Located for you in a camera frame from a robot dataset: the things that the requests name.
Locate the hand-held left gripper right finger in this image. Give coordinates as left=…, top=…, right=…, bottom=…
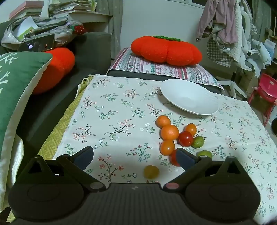
left=163, top=148, right=246, bottom=192

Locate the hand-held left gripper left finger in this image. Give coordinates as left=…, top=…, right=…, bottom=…
left=27, top=146, right=104, bottom=192

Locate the red tomato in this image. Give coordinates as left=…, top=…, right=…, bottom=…
left=178, top=131, right=194, bottom=147
left=169, top=148, right=181, bottom=167

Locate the orange tangerine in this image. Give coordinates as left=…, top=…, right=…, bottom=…
left=160, top=140, right=175, bottom=156
left=160, top=125, right=180, bottom=141
left=155, top=115, right=171, bottom=128

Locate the green tomato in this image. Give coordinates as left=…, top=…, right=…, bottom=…
left=196, top=150, right=213, bottom=158
left=191, top=136, right=205, bottom=149

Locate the small orange tomato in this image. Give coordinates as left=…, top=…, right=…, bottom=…
left=184, top=123, right=197, bottom=136

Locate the yellow tomato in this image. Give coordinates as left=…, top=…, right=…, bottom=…
left=144, top=165, right=160, bottom=179

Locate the white paper plate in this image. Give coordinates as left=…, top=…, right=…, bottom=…
left=160, top=79, right=220, bottom=116

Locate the yellow-green patterned cloth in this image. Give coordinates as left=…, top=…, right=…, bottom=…
left=37, top=76, right=94, bottom=161

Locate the floral white tablecloth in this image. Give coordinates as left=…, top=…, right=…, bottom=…
left=52, top=74, right=277, bottom=225

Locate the white swivel chair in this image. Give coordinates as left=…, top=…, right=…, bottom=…
left=213, top=6, right=252, bottom=101

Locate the grey ottoman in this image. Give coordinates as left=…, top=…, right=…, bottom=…
left=106, top=69, right=224, bottom=95

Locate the red plush cushion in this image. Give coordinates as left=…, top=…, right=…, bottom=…
left=32, top=48, right=76, bottom=95

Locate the striped patterned cover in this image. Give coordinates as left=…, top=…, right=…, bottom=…
left=108, top=47, right=225, bottom=90

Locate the green pillow with white print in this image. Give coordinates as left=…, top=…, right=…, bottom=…
left=0, top=51, right=53, bottom=213

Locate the grey sofa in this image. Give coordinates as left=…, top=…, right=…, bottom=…
left=0, top=22, right=112, bottom=160

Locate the wooden cabinet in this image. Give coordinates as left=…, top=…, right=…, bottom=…
left=235, top=65, right=260, bottom=94

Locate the red plastic chair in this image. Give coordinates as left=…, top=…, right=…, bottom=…
left=248, top=73, right=277, bottom=127

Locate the red cushion with green leaf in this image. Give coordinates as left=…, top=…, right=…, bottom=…
left=131, top=35, right=202, bottom=66

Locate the checked cloth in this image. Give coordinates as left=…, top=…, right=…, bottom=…
left=207, top=36, right=238, bottom=63

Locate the black phone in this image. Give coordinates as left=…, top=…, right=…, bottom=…
left=18, top=35, right=55, bottom=52

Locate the strawberry plush toy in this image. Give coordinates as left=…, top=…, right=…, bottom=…
left=74, top=24, right=86, bottom=35

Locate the silver bag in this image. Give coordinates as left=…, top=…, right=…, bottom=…
left=1, top=18, right=81, bottom=51

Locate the grey curtain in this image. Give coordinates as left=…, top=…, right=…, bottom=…
left=95, top=0, right=124, bottom=59

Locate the white shelf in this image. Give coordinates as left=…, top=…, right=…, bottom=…
left=68, top=10, right=113, bottom=23

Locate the white and green booklet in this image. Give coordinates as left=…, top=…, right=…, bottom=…
left=14, top=17, right=39, bottom=41

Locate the wooden shelf unit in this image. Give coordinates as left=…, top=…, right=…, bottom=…
left=264, top=22, right=277, bottom=65

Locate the pink garment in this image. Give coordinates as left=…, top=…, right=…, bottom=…
left=196, top=0, right=238, bottom=42

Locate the stack of pink books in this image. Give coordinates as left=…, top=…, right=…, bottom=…
left=9, top=1, right=45, bottom=20

